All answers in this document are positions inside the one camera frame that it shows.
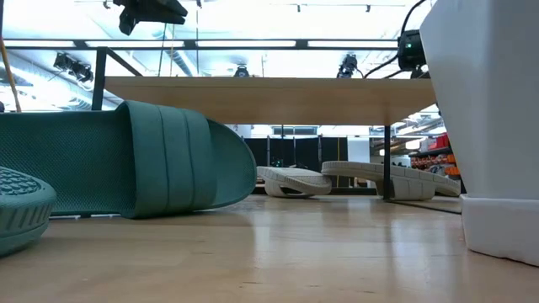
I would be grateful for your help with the green rubber slide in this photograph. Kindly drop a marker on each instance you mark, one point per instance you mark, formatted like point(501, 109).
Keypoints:
point(21, 210)
point(84, 160)

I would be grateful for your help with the grey rubber slide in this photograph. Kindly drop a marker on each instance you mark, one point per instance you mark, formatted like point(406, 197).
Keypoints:
point(358, 168)
point(295, 179)

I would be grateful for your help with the wooden shelf black metal legs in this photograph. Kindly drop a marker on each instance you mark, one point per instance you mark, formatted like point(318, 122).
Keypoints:
point(269, 101)

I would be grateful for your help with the black ceiling device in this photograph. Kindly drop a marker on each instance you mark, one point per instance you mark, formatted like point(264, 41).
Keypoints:
point(347, 65)
point(71, 67)
point(241, 71)

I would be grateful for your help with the black partition panels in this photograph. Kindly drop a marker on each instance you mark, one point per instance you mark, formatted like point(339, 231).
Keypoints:
point(303, 155)

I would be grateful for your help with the red orange storage rack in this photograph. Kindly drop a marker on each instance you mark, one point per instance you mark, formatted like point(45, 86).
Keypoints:
point(438, 160)

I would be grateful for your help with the white plant pot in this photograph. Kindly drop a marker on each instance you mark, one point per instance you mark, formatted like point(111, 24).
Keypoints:
point(484, 126)

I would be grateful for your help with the black aluminium table frame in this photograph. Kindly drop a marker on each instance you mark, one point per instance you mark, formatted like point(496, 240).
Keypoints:
point(353, 191)

